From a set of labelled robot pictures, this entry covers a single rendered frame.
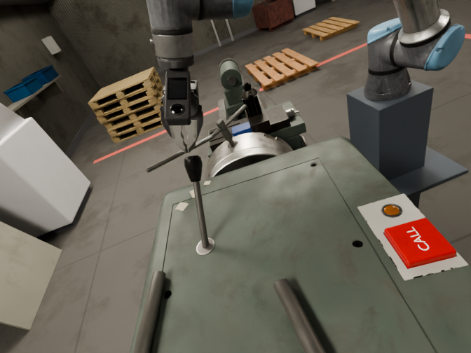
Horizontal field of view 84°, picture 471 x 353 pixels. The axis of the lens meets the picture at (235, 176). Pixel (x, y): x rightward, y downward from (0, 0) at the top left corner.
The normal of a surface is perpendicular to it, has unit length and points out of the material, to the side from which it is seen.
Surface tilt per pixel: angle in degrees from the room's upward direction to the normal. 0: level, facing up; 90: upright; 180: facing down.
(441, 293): 0
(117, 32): 90
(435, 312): 0
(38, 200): 90
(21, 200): 90
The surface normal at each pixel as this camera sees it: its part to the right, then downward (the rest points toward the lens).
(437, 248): -0.32, -0.74
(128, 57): 0.22, 0.55
